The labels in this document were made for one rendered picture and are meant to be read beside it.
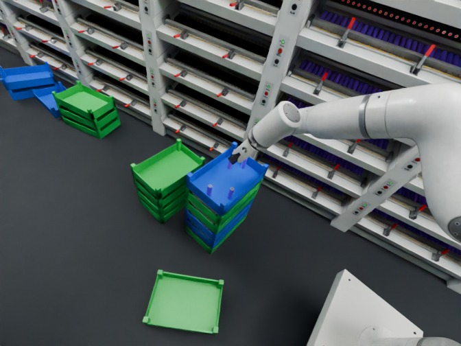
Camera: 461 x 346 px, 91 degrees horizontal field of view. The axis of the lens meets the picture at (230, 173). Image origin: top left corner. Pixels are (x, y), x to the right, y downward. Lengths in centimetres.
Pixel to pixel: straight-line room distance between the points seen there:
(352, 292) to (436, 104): 75
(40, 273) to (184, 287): 63
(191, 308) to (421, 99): 107
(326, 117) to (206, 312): 95
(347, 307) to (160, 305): 75
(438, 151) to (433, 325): 131
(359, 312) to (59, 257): 128
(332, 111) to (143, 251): 105
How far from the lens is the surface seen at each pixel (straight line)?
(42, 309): 131
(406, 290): 169
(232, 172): 102
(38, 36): 240
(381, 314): 110
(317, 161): 135
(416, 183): 131
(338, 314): 99
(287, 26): 105
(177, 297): 119
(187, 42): 129
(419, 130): 50
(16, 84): 229
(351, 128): 53
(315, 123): 56
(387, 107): 50
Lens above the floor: 117
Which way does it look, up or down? 49 degrees down
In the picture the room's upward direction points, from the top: 15 degrees clockwise
